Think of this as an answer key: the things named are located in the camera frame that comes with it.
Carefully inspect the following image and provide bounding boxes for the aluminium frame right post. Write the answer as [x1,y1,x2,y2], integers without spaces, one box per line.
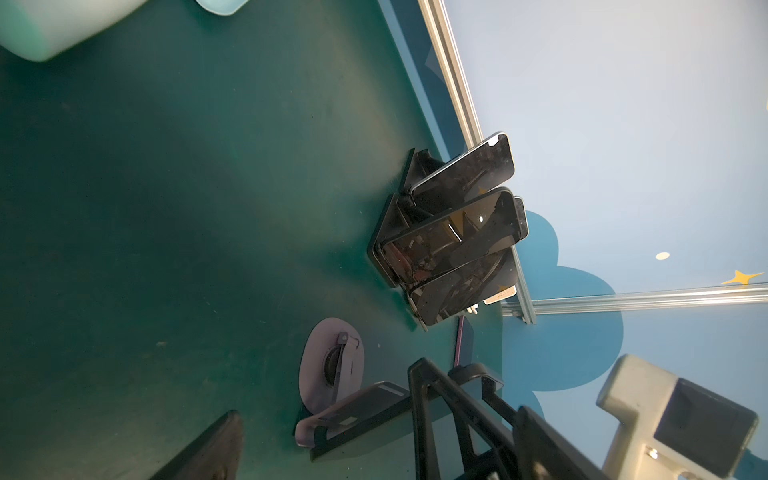
[416,0,537,325]

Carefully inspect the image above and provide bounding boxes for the aluminium frame back bar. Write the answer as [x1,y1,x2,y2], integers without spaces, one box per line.
[532,283,767,315]

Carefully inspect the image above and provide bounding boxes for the silver metal cylinder tool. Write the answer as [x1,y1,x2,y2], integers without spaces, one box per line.
[1,0,145,62]

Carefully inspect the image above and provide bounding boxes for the purple phone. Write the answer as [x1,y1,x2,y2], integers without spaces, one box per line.
[453,315,466,367]

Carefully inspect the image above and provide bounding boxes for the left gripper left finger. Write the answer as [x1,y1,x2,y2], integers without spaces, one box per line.
[151,410,245,480]

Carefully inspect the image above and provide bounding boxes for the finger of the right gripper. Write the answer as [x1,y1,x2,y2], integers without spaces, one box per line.
[408,358,516,479]
[448,363,516,426]

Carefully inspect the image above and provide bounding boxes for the white phone stand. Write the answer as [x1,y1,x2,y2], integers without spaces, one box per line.
[466,285,517,314]

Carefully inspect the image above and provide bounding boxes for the black stand middle left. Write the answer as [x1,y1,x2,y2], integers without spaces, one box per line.
[367,193,413,291]

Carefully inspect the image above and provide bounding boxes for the black phone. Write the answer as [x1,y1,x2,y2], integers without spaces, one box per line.
[295,381,413,462]
[385,187,517,288]
[407,132,515,214]
[407,248,518,327]
[513,196,529,243]

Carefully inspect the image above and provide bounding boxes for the black stand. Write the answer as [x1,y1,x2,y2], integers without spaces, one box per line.
[367,193,413,291]
[400,149,445,195]

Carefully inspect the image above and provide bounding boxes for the black stand back left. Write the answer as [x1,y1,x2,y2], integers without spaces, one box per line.
[400,149,445,195]

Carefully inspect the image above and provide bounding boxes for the light blue spatula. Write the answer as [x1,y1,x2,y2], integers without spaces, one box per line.
[196,0,249,17]

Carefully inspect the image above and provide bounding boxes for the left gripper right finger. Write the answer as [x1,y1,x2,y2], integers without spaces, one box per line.
[512,406,609,480]

